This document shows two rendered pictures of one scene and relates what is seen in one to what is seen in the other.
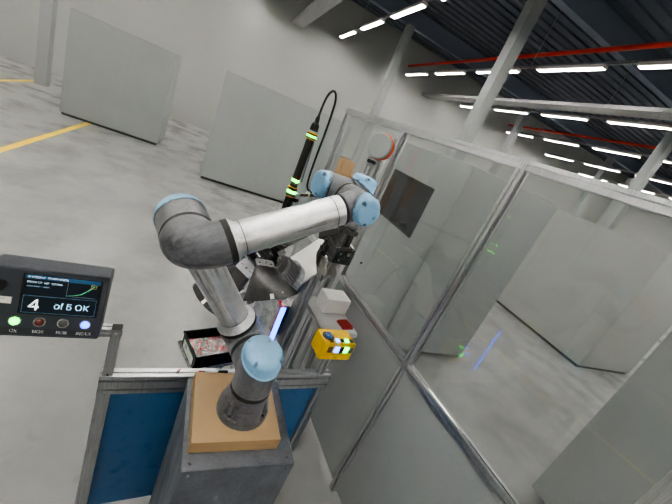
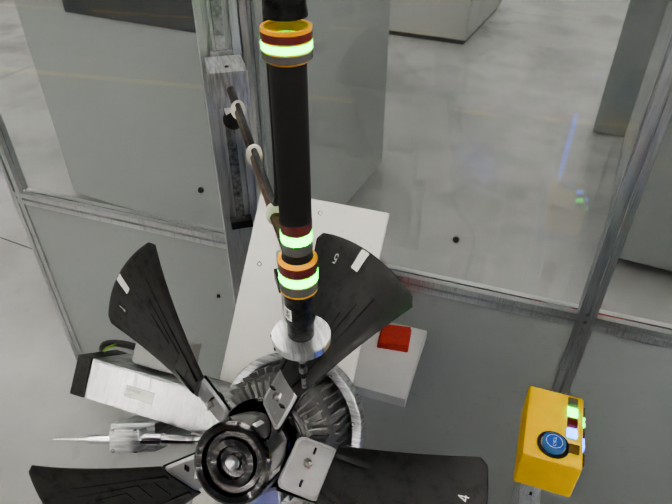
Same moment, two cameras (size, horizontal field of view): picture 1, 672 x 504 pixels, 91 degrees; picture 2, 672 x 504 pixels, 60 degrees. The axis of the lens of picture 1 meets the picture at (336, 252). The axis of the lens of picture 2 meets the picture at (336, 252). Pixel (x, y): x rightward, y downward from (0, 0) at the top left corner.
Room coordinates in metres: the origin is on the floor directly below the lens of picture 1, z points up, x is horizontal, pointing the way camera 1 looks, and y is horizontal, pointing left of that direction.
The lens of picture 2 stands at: (1.01, 0.56, 1.96)
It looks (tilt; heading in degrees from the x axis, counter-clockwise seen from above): 37 degrees down; 322
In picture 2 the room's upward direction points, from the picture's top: straight up
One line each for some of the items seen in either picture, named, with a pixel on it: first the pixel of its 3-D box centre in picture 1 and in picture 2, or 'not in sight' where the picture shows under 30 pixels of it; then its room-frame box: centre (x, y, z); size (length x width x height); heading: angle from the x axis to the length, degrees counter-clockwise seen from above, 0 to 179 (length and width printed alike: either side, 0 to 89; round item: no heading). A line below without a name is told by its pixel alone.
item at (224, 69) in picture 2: not in sight; (226, 80); (1.99, 0.04, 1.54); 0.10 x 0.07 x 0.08; 157
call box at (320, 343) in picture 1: (332, 345); (548, 441); (1.27, -0.16, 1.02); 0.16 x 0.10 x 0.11; 122
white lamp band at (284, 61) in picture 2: not in sight; (287, 53); (1.42, 0.29, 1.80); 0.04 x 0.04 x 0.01
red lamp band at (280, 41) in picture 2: not in sight; (286, 33); (1.42, 0.29, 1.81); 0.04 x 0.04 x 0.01
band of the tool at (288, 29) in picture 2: not in sight; (286, 43); (1.42, 0.29, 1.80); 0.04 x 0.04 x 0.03
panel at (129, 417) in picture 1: (209, 441); not in sight; (1.06, 0.18, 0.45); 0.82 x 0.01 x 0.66; 122
